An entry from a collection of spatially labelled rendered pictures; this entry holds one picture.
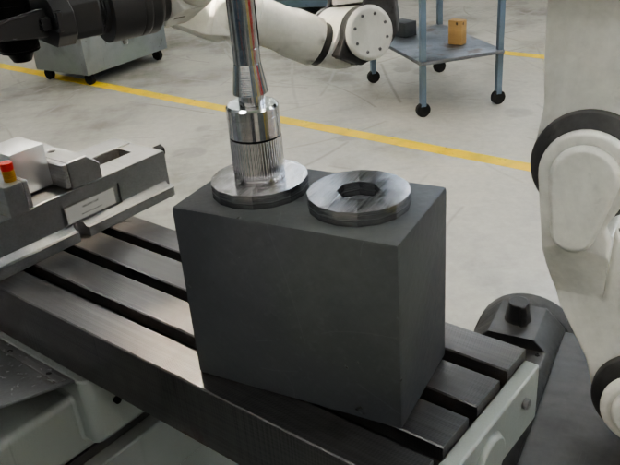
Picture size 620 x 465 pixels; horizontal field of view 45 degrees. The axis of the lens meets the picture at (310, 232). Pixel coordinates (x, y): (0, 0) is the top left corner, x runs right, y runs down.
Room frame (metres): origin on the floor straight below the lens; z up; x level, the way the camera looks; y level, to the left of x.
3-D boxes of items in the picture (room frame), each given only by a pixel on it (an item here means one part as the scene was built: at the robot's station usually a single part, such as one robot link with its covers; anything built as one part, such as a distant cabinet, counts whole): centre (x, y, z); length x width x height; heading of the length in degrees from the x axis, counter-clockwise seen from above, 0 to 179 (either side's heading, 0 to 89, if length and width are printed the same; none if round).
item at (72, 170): (1.02, 0.35, 1.02); 0.12 x 0.06 x 0.04; 49
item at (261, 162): (0.64, 0.04, 1.16); 0.05 x 0.05 x 0.06
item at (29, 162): (0.97, 0.39, 1.03); 0.06 x 0.05 x 0.06; 49
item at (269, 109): (0.64, 0.04, 1.19); 0.05 x 0.05 x 0.01
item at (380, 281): (0.62, 0.00, 1.03); 0.22 x 0.12 x 0.20; 60
